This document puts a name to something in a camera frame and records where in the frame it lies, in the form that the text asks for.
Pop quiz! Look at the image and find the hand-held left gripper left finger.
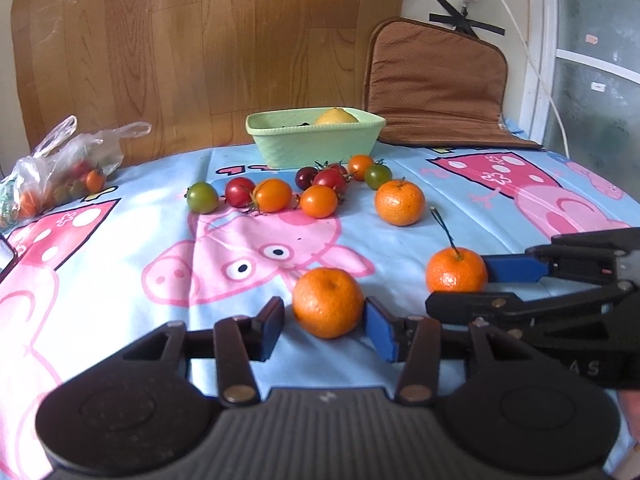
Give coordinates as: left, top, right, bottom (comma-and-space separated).
107, 296, 286, 408

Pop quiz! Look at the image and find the orange cherry tomato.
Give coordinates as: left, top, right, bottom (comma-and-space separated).
300, 185, 339, 219
250, 178, 293, 214
348, 154, 375, 181

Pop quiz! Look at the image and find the wood pattern board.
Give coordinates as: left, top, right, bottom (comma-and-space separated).
11, 0, 407, 166

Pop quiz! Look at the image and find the brown seat cushion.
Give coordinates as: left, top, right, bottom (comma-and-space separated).
363, 17, 543, 150

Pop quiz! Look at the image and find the white power cable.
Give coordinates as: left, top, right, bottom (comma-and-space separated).
481, 0, 572, 157

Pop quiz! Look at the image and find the orange mandarin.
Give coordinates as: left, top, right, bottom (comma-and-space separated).
292, 267, 365, 339
375, 179, 426, 227

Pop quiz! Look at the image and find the light green plastic basket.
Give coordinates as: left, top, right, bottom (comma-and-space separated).
245, 108, 387, 170

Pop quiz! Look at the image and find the printed blanket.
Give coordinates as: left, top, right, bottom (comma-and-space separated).
0, 135, 640, 480

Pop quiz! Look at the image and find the green cherry tomato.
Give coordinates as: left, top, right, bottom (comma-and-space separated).
365, 162, 393, 191
186, 181, 220, 215

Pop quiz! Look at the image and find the black tape cross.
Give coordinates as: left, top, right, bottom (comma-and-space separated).
430, 0, 506, 37

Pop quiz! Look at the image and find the white framed frosted glass door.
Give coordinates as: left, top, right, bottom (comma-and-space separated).
520, 0, 640, 161

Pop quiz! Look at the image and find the clear plastic bag of tomatoes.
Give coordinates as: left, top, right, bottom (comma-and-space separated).
0, 116, 152, 228

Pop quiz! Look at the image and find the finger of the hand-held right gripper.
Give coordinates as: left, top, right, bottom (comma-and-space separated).
425, 282, 635, 333
481, 227, 640, 286

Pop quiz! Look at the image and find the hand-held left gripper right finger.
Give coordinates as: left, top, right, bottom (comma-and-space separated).
364, 296, 538, 406

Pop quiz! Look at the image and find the yellow lemon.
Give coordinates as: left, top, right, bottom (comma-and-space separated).
315, 107, 360, 125

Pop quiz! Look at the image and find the black phone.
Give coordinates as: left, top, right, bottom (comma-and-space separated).
0, 234, 18, 283

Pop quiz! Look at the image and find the mandarin with long stem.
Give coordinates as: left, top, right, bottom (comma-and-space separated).
426, 207, 488, 293

